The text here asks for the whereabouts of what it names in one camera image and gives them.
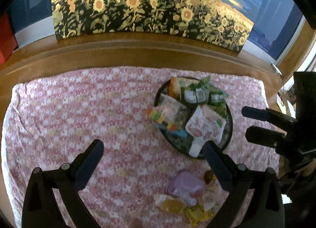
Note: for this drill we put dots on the clear bag with blue strip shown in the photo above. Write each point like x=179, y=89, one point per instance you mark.
x=177, y=133

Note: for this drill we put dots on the dark round plate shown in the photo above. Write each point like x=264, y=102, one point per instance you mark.
x=177, y=141

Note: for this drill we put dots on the yellow jelly cup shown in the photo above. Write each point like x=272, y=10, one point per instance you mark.
x=171, y=204

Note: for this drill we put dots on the purple case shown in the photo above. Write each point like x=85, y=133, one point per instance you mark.
x=185, y=184

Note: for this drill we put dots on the clear bag with colourful strip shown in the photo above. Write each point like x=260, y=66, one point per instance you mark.
x=167, y=112

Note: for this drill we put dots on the green snack packet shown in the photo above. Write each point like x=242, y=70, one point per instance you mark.
x=195, y=94
x=218, y=97
x=219, y=110

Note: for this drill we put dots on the pink floral cloth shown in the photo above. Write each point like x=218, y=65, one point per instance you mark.
x=86, y=109

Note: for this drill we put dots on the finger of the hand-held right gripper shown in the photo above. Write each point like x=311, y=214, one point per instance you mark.
x=259, y=135
x=254, y=113

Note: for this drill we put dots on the red box with white lid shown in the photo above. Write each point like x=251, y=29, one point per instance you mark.
x=6, y=42

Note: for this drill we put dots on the brown jelly cup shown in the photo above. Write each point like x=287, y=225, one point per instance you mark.
x=209, y=176

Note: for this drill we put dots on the yellow candy packet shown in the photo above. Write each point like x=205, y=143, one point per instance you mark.
x=198, y=215

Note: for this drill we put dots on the white crinkled snack wrapper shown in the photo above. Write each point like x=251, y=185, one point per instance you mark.
x=209, y=197

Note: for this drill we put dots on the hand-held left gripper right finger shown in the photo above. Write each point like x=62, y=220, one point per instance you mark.
x=216, y=163

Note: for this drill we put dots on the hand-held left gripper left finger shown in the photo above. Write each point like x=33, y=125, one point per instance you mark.
x=90, y=163

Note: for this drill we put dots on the sunflower field painting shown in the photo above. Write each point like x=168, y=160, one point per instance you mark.
x=148, y=8

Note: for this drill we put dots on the pile of papers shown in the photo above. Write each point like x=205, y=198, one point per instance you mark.
x=284, y=97

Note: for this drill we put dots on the orange snack packet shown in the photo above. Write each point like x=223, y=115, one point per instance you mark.
x=174, y=87

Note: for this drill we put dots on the pink white spouted pouch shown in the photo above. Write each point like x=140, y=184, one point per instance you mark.
x=202, y=124

